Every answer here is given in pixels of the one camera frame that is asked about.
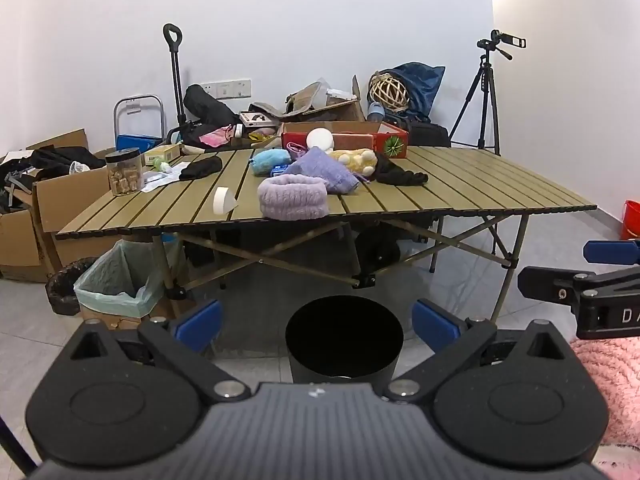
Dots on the wicker ball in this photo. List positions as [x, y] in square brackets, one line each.
[389, 91]

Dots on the white picture box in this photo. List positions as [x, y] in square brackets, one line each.
[257, 119]

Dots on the open brown cardboard box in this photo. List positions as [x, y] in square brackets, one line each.
[345, 110]

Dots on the tan folding slat table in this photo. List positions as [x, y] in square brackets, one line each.
[450, 185]

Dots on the white plastic item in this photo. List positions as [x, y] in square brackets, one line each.
[342, 94]

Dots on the small green bottle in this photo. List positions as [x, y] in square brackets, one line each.
[161, 165]

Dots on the black crumpled cloth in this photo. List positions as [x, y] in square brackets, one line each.
[400, 175]

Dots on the black round waste bin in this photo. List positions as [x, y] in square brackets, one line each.
[345, 370]

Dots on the pale yellow carton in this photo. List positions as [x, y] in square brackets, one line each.
[162, 152]

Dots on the person's pink fleece clothing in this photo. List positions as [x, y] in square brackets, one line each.
[610, 385]

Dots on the black soft bag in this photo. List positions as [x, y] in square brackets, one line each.
[207, 105]

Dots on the black clothes pile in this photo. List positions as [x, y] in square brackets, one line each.
[65, 157]

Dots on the pale green plastic bag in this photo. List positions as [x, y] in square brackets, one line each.
[107, 280]

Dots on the light blue fluffy pouch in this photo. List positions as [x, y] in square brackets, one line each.
[267, 157]

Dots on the white paper sheet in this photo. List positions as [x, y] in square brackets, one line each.
[160, 180]

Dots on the blue box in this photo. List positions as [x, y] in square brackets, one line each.
[137, 142]

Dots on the black woven basket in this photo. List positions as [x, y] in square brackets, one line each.
[62, 292]

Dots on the yellow green packet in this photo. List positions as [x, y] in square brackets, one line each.
[262, 136]

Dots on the yellow and white plush toy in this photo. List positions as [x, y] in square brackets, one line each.
[355, 160]

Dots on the black sock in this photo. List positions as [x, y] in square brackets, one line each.
[200, 167]

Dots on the white round sponge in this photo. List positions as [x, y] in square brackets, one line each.
[319, 140]

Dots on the white tape roll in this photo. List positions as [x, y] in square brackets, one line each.
[222, 202]

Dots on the clear snack jar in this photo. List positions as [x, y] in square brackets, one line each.
[124, 175]

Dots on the black tripod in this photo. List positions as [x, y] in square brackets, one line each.
[486, 85]

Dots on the red bucket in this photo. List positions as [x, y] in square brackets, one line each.
[631, 220]

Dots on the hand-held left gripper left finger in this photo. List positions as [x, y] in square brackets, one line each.
[200, 322]

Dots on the pink packet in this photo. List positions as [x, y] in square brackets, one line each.
[217, 137]

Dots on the cardboard box with bag liner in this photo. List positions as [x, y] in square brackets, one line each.
[100, 314]

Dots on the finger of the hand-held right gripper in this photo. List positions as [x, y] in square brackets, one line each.
[547, 285]
[610, 251]

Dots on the large brown cardboard box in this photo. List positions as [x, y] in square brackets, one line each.
[70, 205]
[17, 245]

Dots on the red cardboard box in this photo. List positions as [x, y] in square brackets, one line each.
[390, 146]

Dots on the purple knit pouch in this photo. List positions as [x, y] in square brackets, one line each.
[322, 170]

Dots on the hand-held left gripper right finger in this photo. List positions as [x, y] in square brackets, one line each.
[435, 325]

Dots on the pink satin pouch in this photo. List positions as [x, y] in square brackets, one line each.
[297, 149]

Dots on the lavender fuzzy headband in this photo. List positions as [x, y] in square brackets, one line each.
[295, 197]

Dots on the blue water bottle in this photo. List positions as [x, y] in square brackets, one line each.
[376, 110]

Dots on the dark blue cloth bag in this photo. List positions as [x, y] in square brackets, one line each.
[422, 85]

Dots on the white wall outlet strip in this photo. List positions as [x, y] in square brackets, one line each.
[227, 88]

